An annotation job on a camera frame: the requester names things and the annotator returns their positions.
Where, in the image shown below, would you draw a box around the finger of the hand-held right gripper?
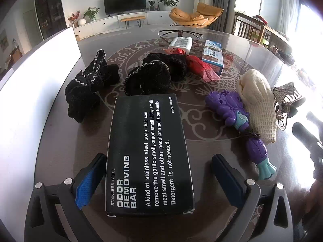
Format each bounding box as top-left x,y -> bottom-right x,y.
292,122 -> 323,167
306,111 -> 323,131

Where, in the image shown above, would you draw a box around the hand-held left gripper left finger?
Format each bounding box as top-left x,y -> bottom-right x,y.
24,153 -> 108,242

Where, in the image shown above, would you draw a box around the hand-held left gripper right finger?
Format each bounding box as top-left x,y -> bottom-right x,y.
211,154 -> 301,242

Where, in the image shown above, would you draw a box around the cream knitted sock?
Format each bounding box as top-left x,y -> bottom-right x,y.
236,69 -> 277,143

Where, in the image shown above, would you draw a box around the black cardboard soap box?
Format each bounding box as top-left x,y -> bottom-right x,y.
105,94 -> 195,217

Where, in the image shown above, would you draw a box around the white board panel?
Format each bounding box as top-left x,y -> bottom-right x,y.
0,26 -> 86,232

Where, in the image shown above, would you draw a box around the black knitted bootie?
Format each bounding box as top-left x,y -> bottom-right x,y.
65,49 -> 120,123
124,53 -> 188,96

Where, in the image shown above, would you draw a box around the dark patterned desktop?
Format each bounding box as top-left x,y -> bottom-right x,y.
33,25 -> 323,242

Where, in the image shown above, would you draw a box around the small purple plastic toy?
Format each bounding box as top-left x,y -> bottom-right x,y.
246,137 -> 277,180

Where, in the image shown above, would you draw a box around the large purple plastic toy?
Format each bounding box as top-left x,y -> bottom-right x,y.
205,91 -> 250,131

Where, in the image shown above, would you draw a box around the red plastic packet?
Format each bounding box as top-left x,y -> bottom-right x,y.
167,48 -> 221,82

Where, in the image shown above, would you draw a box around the dark wooden chair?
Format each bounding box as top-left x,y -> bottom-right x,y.
235,12 -> 268,43

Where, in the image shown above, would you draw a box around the blue white toothpaste box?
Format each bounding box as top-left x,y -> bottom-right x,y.
201,40 -> 224,76

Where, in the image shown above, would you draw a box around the white squeeze tube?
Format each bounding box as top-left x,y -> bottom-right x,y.
168,37 -> 193,54

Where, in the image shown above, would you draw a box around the orange lounge chair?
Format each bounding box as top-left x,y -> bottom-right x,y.
169,2 -> 224,29

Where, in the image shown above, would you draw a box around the white television cabinet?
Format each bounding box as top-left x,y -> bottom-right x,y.
73,10 -> 177,41

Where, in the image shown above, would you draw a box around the red flower bouquet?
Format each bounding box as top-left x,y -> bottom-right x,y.
68,10 -> 81,27

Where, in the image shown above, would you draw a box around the bushy green potted plant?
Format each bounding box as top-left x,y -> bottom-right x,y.
83,7 -> 100,22

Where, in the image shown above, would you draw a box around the wooden bench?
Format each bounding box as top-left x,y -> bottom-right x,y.
120,16 -> 147,29

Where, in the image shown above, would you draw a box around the tall dark display cabinet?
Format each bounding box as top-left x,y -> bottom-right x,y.
34,0 -> 67,41

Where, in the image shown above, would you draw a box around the flat screen television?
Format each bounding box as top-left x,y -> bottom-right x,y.
103,0 -> 147,16

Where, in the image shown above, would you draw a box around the wide green potted plant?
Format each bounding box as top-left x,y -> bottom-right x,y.
158,0 -> 179,12

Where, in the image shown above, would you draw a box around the black frame eyeglasses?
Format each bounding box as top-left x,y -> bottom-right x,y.
158,29 -> 203,39

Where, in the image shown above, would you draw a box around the framed wall picture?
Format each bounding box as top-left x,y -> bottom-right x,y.
0,29 -> 8,49

